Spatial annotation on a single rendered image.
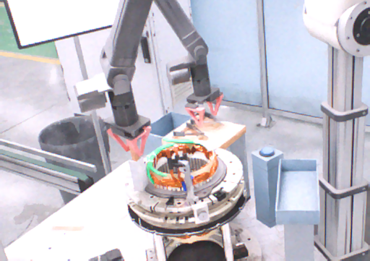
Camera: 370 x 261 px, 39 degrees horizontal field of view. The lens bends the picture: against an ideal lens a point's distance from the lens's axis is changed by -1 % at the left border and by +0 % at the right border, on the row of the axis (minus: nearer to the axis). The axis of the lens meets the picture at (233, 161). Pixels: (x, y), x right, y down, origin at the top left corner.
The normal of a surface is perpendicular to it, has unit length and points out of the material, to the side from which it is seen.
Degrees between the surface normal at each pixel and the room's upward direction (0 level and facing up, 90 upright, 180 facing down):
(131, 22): 117
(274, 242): 0
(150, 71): 90
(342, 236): 90
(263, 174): 90
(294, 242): 90
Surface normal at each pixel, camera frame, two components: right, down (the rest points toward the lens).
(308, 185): -0.08, -0.86
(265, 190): -0.78, 0.37
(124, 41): 0.36, 0.75
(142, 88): -0.51, 0.47
